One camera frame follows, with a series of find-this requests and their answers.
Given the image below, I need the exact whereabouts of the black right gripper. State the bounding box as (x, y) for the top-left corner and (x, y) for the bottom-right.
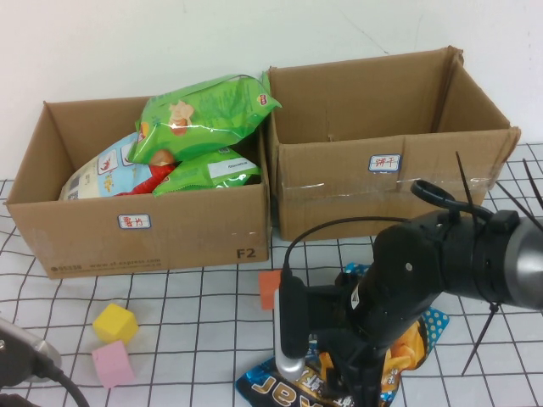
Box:
(305, 270), (425, 407)

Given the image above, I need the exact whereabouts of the blue Vikar shrimp chip bag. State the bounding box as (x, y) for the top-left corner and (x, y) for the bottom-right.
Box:
(235, 262), (451, 407)

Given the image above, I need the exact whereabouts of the red snack bag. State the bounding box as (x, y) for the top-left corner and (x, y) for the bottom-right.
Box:
(114, 163), (177, 197)

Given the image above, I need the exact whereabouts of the light blue white snack bag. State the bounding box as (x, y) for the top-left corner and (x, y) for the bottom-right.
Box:
(59, 131), (154, 201)

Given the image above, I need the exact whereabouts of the orange foam cube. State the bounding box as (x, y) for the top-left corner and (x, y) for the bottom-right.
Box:
(258, 270), (283, 310)

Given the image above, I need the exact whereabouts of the black zip tie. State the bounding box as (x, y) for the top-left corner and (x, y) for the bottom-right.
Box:
(522, 159), (543, 200)
(456, 151), (484, 230)
(462, 300), (502, 377)
(495, 181), (538, 221)

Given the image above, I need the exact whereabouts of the cardboard box with clear tape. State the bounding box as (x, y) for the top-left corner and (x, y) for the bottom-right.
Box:
(266, 45), (522, 242)

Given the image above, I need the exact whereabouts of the white black grid tablecloth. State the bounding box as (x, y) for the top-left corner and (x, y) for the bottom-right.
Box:
(0, 142), (543, 407)

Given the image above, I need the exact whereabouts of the clear packing tape strip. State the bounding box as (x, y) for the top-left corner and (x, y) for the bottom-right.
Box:
(280, 174), (500, 200)

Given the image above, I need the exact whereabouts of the white label red writing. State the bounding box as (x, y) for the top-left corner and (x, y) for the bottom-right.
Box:
(367, 153), (402, 175)
(118, 213), (153, 231)

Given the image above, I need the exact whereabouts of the cardboard box printed F2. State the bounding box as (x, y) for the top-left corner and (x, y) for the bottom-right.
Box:
(4, 96), (272, 280)

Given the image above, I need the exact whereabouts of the pink foam cube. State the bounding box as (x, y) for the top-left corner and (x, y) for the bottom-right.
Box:
(91, 339), (137, 389)

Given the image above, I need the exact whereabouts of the yellow foam cube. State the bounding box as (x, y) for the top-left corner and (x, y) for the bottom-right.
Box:
(92, 302), (139, 344)

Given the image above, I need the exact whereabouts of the small green chip bag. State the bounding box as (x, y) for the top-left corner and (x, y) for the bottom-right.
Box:
(152, 147), (262, 198)

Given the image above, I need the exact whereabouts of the large green chip bag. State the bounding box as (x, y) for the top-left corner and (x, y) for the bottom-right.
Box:
(128, 72), (283, 165)

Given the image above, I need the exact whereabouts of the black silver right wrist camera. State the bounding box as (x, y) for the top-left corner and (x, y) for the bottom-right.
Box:
(273, 275), (311, 379)

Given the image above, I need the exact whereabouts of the thin black camera cable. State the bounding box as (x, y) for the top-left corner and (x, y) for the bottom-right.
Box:
(283, 215), (408, 281)

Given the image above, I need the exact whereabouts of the thick black looped cable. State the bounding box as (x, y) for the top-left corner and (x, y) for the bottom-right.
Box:
(410, 179), (493, 224)

